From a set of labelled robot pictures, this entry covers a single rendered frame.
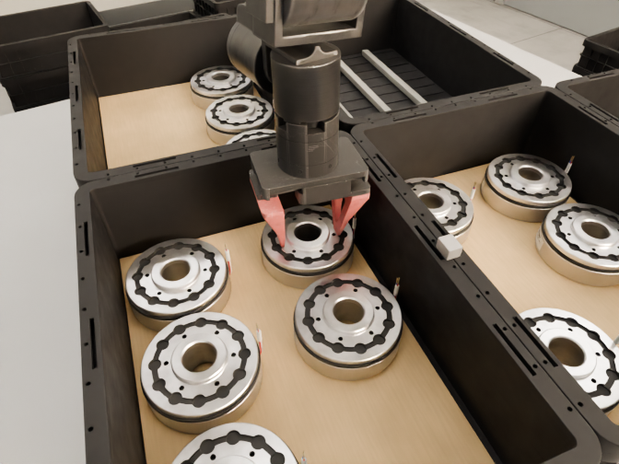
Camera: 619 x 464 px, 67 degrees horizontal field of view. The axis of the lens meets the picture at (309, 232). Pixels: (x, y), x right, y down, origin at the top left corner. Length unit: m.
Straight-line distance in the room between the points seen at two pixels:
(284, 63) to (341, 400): 0.29
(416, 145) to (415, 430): 0.34
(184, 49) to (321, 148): 0.51
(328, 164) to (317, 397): 0.21
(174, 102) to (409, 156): 0.42
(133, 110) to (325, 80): 0.51
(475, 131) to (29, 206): 0.72
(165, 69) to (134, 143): 0.19
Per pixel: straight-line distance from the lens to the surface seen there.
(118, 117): 0.84
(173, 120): 0.80
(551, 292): 0.57
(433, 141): 0.63
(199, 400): 0.42
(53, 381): 0.67
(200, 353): 0.45
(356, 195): 0.45
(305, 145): 0.41
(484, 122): 0.67
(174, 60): 0.89
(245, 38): 0.45
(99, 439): 0.34
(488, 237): 0.60
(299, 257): 0.49
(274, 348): 0.46
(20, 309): 0.76
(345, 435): 0.43
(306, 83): 0.38
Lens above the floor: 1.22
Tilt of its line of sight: 44 degrees down
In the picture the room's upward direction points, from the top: straight up
